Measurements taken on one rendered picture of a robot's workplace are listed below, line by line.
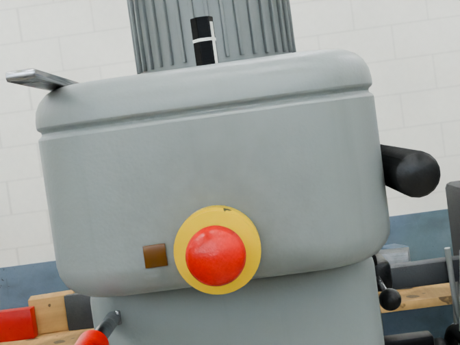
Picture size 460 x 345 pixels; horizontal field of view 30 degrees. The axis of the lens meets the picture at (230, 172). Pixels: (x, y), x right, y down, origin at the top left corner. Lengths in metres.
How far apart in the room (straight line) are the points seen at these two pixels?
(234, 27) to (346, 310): 0.40
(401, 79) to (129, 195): 4.53
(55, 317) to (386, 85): 2.28
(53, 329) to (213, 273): 4.23
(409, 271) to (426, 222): 4.00
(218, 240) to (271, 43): 0.49
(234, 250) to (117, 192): 0.10
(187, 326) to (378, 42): 4.44
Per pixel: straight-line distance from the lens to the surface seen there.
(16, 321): 4.73
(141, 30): 1.04
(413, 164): 0.64
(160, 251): 0.61
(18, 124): 5.21
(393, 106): 5.09
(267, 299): 0.71
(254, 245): 0.59
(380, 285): 0.88
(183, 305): 0.71
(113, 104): 0.61
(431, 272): 1.15
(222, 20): 0.98
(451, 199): 1.22
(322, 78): 0.61
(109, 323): 0.68
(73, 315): 4.71
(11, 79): 0.57
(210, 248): 0.56
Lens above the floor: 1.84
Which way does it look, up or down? 3 degrees down
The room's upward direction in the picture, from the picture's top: 8 degrees counter-clockwise
